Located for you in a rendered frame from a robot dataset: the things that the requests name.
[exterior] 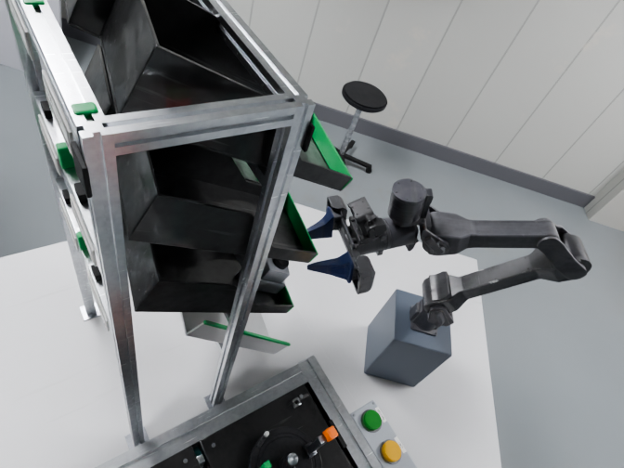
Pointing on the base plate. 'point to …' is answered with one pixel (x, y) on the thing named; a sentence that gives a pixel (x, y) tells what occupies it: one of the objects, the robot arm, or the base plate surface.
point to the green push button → (371, 420)
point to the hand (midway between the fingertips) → (320, 247)
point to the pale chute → (206, 323)
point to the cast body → (274, 276)
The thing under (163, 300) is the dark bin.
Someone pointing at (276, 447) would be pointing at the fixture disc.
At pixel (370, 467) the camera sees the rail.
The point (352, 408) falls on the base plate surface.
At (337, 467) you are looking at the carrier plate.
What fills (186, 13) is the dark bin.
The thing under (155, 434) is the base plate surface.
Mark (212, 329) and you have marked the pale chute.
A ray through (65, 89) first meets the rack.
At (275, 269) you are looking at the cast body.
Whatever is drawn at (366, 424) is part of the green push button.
